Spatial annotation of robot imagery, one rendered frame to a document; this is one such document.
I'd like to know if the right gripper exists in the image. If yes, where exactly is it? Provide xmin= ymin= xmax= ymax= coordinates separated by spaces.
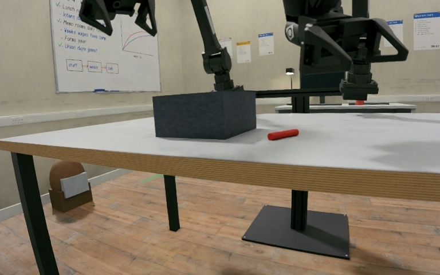
xmin=78 ymin=0 xmax=158 ymax=37

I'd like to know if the red peg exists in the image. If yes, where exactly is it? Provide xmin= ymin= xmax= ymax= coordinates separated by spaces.
xmin=268 ymin=129 xmax=299 ymax=140

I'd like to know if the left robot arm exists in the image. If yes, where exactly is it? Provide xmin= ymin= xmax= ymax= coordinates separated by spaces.
xmin=282 ymin=0 xmax=378 ymax=89

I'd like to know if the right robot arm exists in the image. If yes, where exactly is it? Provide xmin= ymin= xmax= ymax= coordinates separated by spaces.
xmin=191 ymin=0 xmax=240 ymax=92

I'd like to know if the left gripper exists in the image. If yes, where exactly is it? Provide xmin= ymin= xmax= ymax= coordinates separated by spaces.
xmin=298 ymin=17 xmax=409 ymax=75

